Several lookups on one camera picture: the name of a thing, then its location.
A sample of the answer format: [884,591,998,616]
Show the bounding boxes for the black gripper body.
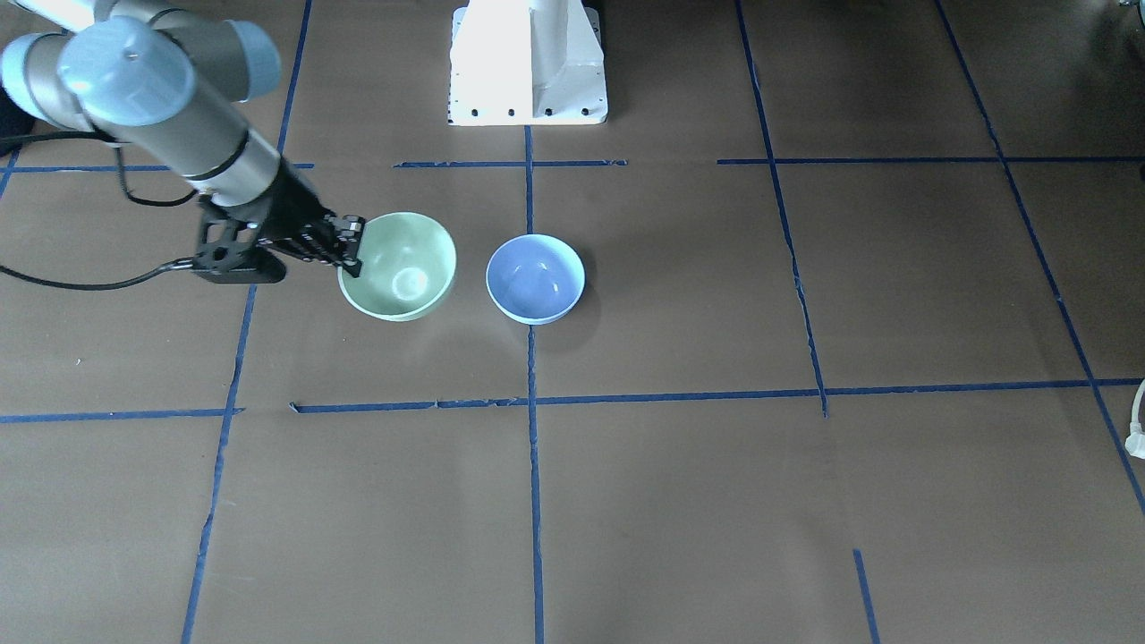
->
[192,159,335,284]

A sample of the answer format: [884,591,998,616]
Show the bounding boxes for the green bowl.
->
[338,212,458,322]

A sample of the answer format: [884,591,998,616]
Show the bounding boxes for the blue bowl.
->
[484,233,589,325]

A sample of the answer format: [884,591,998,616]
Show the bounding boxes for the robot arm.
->
[3,1,368,284]

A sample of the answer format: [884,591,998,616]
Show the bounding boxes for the brown paper table cover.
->
[0,0,1145,644]

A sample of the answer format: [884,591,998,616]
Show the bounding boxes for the blue tape grid lines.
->
[0,0,1145,644]

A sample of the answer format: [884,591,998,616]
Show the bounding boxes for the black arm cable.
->
[0,134,207,292]

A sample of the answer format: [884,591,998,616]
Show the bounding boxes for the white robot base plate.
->
[447,1,609,127]

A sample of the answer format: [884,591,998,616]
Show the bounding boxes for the white plug and cable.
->
[1126,379,1145,461]

